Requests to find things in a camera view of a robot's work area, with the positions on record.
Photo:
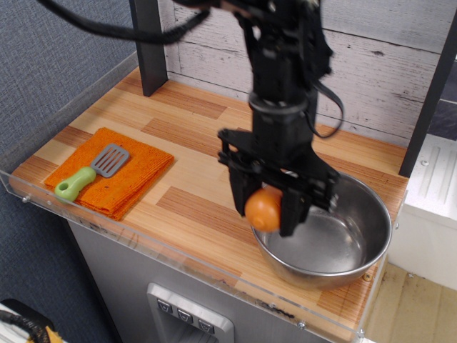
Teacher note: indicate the green handled grey spatula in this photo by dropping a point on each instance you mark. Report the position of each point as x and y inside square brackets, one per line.
[105, 164]

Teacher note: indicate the dark grey post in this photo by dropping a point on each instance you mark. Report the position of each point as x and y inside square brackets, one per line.
[152, 63]
[438, 82]

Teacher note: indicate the dark grey right post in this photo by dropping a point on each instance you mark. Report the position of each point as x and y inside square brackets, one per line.
[438, 82]

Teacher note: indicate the clear acrylic guard rail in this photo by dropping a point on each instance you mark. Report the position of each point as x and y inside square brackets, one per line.
[187, 217]

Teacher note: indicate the orange toy carrot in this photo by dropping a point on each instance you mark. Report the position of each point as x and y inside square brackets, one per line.
[263, 209]

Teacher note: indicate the grey toy kitchen cabinet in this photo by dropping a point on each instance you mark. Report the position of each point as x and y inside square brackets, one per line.
[123, 274]

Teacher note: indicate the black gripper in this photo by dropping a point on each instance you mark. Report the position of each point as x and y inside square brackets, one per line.
[278, 152]

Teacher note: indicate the silver dispenser button panel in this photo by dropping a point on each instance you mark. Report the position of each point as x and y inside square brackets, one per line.
[178, 319]

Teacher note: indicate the yellow object bottom left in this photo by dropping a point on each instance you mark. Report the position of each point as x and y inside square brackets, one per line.
[44, 335]

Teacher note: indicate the dark grey left post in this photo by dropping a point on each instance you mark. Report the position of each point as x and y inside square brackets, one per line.
[152, 63]

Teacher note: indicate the white appliance at right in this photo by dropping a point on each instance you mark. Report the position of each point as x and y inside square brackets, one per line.
[424, 236]

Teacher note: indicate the silver metal bowl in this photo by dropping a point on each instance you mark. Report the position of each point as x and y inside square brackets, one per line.
[332, 249]

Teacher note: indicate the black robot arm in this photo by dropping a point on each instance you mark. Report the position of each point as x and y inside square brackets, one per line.
[289, 56]

